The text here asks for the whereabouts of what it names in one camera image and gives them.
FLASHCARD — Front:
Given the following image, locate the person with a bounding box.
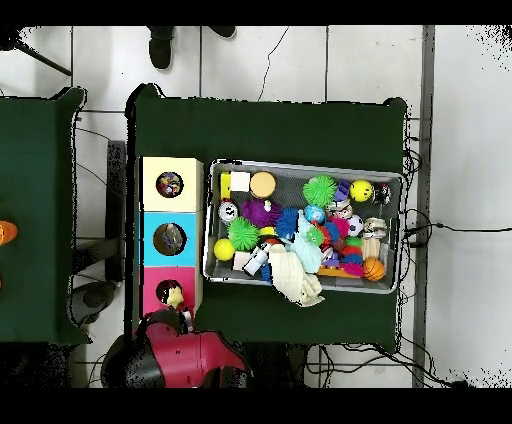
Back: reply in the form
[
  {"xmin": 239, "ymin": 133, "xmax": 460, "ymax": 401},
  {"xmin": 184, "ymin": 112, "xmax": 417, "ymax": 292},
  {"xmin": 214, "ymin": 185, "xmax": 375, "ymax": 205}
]
[{"xmin": 145, "ymin": 26, "xmax": 238, "ymax": 72}]

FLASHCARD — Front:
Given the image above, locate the orange object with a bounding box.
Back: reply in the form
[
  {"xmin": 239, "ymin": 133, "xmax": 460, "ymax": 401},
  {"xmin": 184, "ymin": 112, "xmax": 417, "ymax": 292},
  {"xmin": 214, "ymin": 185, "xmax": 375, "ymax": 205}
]
[{"xmin": 0, "ymin": 220, "xmax": 20, "ymax": 246}]

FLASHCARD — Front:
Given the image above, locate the yellow plush animal toy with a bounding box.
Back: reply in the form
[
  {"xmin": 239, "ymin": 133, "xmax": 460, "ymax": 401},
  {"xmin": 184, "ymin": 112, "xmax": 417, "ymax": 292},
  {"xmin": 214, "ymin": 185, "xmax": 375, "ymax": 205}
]
[{"xmin": 165, "ymin": 285, "xmax": 186, "ymax": 311}]

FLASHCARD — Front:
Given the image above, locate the black cable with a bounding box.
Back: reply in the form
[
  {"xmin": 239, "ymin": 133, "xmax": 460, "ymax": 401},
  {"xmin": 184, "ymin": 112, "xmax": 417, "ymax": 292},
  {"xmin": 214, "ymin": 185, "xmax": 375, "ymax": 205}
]
[
  {"xmin": 401, "ymin": 207, "xmax": 512, "ymax": 249},
  {"xmin": 303, "ymin": 342, "xmax": 469, "ymax": 388}
]

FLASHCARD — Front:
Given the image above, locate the black tripod leg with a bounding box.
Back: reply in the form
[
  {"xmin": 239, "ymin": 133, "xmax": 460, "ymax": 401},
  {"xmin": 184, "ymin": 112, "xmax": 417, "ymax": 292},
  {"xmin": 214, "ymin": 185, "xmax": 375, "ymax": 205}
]
[{"xmin": 0, "ymin": 27, "xmax": 74, "ymax": 78}]

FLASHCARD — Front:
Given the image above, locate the light blue cloth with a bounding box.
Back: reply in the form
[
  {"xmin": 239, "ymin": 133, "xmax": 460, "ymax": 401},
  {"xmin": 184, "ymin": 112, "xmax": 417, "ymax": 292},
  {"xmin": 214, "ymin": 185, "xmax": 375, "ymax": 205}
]
[{"xmin": 291, "ymin": 210, "xmax": 324, "ymax": 274}]

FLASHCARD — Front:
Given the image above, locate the green spiky rubber ball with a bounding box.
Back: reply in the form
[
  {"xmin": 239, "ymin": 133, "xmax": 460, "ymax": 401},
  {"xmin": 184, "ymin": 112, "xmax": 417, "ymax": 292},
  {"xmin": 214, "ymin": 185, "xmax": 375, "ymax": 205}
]
[
  {"xmin": 227, "ymin": 216, "xmax": 261, "ymax": 252},
  {"xmin": 302, "ymin": 174, "xmax": 338, "ymax": 208}
]

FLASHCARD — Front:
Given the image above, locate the yellow smiley ball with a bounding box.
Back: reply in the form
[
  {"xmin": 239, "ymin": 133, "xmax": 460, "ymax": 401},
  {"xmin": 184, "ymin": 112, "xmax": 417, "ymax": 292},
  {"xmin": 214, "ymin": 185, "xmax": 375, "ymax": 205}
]
[{"xmin": 349, "ymin": 179, "xmax": 374, "ymax": 203}]

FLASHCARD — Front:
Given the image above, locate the cream waffle cloth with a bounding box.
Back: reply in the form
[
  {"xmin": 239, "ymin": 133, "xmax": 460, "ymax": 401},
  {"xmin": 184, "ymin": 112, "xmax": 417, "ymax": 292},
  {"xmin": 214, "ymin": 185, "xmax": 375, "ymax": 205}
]
[{"xmin": 267, "ymin": 243, "xmax": 326, "ymax": 308}]

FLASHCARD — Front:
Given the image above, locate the orange foam disc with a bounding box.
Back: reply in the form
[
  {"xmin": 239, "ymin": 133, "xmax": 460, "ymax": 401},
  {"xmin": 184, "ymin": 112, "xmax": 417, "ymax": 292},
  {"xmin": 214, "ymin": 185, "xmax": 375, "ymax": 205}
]
[{"xmin": 249, "ymin": 171, "xmax": 277, "ymax": 200}]

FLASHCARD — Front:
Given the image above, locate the silver mesh bin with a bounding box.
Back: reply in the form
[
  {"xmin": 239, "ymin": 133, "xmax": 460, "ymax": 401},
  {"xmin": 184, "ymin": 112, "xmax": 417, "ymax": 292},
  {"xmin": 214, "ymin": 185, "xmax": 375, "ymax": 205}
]
[{"xmin": 202, "ymin": 159, "xmax": 405, "ymax": 295}]

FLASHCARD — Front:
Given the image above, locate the pale wooden cube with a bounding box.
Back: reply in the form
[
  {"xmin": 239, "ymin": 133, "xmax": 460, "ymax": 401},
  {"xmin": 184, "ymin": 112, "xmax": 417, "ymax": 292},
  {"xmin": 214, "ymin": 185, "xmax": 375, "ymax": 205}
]
[{"xmin": 229, "ymin": 171, "xmax": 252, "ymax": 193}]

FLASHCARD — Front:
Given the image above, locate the orange tiger plush toy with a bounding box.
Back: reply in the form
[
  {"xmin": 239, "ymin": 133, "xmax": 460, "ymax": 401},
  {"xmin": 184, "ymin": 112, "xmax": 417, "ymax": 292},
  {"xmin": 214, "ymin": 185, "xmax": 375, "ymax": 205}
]
[{"xmin": 155, "ymin": 279, "xmax": 184, "ymax": 304}]

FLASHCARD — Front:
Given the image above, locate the purple spiky monster toy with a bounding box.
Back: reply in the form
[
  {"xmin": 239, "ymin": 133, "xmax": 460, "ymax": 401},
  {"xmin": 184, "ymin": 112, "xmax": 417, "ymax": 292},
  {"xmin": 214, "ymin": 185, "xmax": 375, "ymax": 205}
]
[{"xmin": 240, "ymin": 198, "xmax": 283, "ymax": 228}]

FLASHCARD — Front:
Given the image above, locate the yellow tennis ball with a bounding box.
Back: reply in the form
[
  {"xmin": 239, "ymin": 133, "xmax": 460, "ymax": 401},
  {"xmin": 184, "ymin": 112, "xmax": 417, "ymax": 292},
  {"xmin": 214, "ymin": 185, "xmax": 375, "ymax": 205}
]
[{"xmin": 212, "ymin": 238, "xmax": 236, "ymax": 262}]

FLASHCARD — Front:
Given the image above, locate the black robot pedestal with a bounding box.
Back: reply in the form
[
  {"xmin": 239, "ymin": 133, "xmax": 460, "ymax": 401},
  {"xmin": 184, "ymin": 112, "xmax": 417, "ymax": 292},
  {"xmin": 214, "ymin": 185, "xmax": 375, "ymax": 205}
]
[{"xmin": 247, "ymin": 342, "xmax": 309, "ymax": 388}]

